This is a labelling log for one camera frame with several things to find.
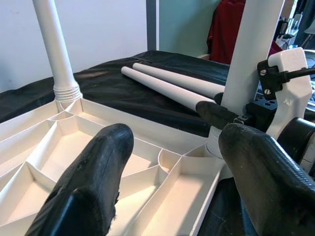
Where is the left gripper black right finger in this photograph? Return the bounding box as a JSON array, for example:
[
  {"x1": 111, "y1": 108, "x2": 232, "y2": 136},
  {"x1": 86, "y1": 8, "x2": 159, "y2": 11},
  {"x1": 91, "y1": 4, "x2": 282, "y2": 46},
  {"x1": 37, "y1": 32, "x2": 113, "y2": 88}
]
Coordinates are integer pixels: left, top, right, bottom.
[{"x1": 218, "y1": 122, "x2": 315, "y2": 236}]

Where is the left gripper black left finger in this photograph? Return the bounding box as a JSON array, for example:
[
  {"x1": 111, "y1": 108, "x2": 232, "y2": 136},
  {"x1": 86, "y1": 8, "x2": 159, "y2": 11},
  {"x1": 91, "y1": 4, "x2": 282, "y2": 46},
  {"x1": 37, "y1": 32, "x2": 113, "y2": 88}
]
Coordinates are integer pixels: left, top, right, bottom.
[{"x1": 24, "y1": 122, "x2": 135, "y2": 236}]

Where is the white plastic table leg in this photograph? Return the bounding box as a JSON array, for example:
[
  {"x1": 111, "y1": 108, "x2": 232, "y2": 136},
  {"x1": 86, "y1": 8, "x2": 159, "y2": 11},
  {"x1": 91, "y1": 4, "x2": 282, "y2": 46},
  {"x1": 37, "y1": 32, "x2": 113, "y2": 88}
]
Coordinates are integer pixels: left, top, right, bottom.
[
  {"x1": 205, "y1": 0, "x2": 286, "y2": 158},
  {"x1": 31, "y1": 0, "x2": 83, "y2": 102},
  {"x1": 132, "y1": 62, "x2": 226, "y2": 98},
  {"x1": 120, "y1": 65, "x2": 217, "y2": 111}
]

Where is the white plastic table top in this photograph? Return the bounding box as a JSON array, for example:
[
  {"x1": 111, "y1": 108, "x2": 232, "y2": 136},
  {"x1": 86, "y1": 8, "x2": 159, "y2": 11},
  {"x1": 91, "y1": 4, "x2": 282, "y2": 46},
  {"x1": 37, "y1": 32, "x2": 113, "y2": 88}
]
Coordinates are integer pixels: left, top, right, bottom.
[{"x1": 0, "y1": 97, "x2": 234, "y2": 236}]

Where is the red hanging garment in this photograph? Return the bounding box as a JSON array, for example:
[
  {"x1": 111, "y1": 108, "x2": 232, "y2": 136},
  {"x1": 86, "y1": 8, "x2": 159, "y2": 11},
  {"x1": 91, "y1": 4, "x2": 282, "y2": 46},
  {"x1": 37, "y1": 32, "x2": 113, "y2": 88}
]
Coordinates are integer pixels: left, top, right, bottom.
[{"x1": 206, "y1": 0, "x2": 247, "y2": 65}]

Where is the black plastic table cover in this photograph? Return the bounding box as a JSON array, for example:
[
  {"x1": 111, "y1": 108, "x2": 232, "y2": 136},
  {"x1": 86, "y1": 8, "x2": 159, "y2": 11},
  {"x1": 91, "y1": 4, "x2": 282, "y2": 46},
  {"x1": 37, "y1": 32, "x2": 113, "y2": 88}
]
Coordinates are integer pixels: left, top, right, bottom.
[{"x1": 0, "y1": 50, "x2": 261, "y2": 236}]

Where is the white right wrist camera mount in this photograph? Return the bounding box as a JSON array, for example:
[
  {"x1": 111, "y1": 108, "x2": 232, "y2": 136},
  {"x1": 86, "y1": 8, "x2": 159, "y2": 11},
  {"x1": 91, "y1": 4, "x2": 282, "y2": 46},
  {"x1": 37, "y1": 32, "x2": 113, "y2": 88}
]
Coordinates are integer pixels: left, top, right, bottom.
[{"x1": 256, "y1": 47, "x2": 314, "y2": 138}]

